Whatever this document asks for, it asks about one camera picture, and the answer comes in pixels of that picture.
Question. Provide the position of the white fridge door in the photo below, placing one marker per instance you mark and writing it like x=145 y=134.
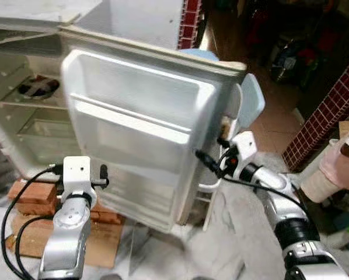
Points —
x=133 y=116

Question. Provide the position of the round steel bowl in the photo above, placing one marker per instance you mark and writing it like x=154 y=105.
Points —
x=37 y=86

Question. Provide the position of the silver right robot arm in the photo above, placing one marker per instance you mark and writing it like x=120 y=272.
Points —
x=279 y=195

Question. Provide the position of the clear fridge crisper drawer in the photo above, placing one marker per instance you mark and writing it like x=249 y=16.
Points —
x=46 y=137

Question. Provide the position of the white fridge body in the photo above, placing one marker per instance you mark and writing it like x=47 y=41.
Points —
x=11 y=64

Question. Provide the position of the single red brick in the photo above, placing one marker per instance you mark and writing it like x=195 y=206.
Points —
x=107 y=216

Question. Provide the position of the white framed light blue chair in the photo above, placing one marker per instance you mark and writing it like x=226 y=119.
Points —
x=253 y=102

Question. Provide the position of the brown cardboard sheet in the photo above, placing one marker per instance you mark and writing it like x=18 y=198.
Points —
x=104 y=245

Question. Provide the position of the red brick stack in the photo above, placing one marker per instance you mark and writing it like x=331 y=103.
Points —
x=34 y=195

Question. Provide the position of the light blue round top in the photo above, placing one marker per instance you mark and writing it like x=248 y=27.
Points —
x=198 y=54

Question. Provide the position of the dark parked scooter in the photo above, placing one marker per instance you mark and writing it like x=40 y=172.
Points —
x=291 y=61

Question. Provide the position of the person in pale pink clothes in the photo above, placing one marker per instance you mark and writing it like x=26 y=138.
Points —
x=338 y=166

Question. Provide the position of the teal plastic toy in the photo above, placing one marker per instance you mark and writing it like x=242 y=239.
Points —
x=344 y=221

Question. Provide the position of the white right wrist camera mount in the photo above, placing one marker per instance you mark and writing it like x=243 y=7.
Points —
x=245 y=146

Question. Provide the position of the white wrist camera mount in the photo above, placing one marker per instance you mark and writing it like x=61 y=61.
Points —
x=76 y=172
x=245 y=146

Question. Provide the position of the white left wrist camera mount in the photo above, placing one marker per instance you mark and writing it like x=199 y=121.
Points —
x=76 y=172

